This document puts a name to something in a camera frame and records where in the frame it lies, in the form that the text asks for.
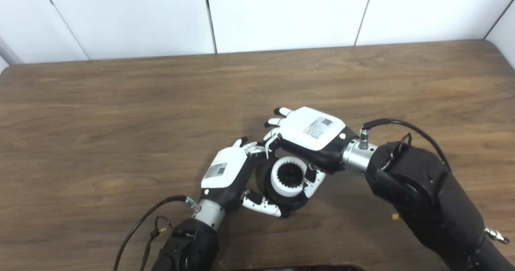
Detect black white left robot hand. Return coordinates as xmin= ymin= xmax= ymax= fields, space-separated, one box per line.
xmin=200 ymin=138 xmax=282 ymax=218

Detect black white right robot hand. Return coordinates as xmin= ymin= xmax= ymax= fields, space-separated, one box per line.
xmin=264 ymin=107 xmax=359 ymax=199

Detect white toothed ring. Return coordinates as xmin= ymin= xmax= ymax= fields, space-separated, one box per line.
xmin=270 ymin=156 xmax=308 ymax=198

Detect round black stepped part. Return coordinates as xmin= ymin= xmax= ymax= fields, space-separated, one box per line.
xmin=257 ymin=158 xmax=312 ymax=218

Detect thin wire with yellow connector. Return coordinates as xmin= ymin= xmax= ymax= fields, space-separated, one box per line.
xmin=381 ymin=133 xmax=414 ymax=221
xmin=140 ymin=216 xmax=174 ymax=271

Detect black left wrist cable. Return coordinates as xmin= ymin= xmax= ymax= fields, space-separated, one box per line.
xmin=113 ymin=195 xmax=200 ymax=271

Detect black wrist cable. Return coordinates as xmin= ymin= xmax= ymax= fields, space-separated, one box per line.
xmin=359 ymin=118 xmax=510 ymax=245
xmin=113 ymin=195 xmax=200 ymax=271

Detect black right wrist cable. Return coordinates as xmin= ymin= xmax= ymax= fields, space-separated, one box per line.
xmin=359 ymin=118 xmax=510 ymax=245

